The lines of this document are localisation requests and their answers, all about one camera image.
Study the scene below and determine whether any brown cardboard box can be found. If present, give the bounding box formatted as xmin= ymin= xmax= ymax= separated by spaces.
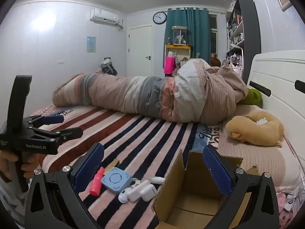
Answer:
xmin=152 ymin=148 xmax=260 ymax=229

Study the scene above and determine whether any white bed headboard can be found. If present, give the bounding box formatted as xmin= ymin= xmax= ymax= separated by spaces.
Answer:
xmin=246 ymin=50 xmax=305 ymax=172

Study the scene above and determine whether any pink grey quilt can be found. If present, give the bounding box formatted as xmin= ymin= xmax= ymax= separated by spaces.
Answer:
xmin=52 ymin=58 xmax=249 ymax=126

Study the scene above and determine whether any yellow plush toy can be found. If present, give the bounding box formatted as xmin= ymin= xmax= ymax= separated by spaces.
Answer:
xmin=225 ymin=109 xmax=285 ymax=148

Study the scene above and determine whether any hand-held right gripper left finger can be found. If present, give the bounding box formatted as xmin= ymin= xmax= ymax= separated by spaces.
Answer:
xmin=25 ymin=143 xmax=105 ymax=229

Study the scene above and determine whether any white door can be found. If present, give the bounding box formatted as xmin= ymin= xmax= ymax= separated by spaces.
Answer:
xmin=127 ymin=25 xmax=153 ymax=77

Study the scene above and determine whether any brown teddy bear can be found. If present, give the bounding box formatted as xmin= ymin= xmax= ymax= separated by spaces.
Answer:
xmin=210 ymin=53 xmax=222 ymax=67

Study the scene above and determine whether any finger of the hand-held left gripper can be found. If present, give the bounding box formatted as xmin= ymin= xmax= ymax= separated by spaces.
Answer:
xmin=24 ymin=114 xmax=65 ymax=126
xmin=31 ymin=127 xmax=83 ymax=146

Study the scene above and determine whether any glass display case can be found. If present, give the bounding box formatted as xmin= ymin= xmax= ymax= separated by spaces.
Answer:
xmin=171 ymin=25 xmax=188 ymax=45

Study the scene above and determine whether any striped blanket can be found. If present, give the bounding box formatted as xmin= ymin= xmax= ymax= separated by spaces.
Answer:
xmin=31 ymin=104 xmax=225 ymax=229

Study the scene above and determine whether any pink bag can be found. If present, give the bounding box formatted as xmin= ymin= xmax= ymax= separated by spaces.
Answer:
xmin=164 ymin=56 xmax=176 ymax=75

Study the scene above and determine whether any round wall clock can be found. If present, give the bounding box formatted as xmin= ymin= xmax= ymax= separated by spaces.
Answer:
xmin=152 ymin=11 xmax=167 ymax=25

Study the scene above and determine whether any dark grey bag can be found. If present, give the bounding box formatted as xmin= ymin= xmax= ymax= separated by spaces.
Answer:
xmin=100 ymin=57 xmax=118 ymax=76

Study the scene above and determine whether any green plush toy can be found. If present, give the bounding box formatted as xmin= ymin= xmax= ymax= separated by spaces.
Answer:
xmin=238 ymin=88 xmax=263 ymax=106

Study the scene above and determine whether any small wooden block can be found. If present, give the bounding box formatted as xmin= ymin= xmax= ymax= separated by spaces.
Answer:
xmin=104 ymin=159 xmax=120 ymax=170

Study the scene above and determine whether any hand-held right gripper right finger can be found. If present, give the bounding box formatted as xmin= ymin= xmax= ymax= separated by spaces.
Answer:
xmin=202 ymin=145 xmax=280 ymax=229

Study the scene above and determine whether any dark tall bookshelf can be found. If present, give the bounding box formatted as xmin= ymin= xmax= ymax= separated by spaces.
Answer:
xmin=225 ymin=0 xmax=262 ymax=82

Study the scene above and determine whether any white rounded earphone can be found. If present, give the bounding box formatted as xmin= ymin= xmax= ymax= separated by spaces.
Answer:
xmin=118 ymin=187 xmax=134 ymax=204

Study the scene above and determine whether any pink plastic bottle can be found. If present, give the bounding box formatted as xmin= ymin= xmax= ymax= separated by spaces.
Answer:
xmin=90 ymin=166 xmax=105 ymax=196

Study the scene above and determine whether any window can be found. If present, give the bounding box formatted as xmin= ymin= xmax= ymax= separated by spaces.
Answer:
xmin=209 ymin=14 xmax=219 ymax=56

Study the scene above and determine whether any teal curtain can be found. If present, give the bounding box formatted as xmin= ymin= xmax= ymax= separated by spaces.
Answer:
xmin=164 ymin=7 xmax=211 ymax=60

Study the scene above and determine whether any person's left hand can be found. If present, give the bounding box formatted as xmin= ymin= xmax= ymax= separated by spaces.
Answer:
xmin=0 ymin=151 xmax=45 ymax=185

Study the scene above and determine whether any yellow side table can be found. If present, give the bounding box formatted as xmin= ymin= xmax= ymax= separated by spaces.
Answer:
xmin=164 ymin=44 xmax=192 ymax=69

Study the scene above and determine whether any pink bed sheet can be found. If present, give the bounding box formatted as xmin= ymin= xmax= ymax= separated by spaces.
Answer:
xmin=217 ymin=104 xmax=301 ymax=194

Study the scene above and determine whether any white earbud case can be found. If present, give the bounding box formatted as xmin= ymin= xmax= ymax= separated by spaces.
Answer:
xmin=127 ymin=180 xmax=151 ymax=201
xmin=140 ymin=186 xmax=158 ymax=202

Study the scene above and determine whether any blue square speaker device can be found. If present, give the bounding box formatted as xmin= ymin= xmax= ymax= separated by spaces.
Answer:
xmin=101 ymin=167 xmax=132 ymax=194

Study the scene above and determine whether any white air conditioner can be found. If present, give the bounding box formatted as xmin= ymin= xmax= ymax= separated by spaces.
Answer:
xmin=90 ymin=8 xmax=120 ymax=26

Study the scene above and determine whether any small wall poster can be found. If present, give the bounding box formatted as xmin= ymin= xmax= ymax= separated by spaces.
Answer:
xmin=86 ymin=36 xmax=97 ymax=53

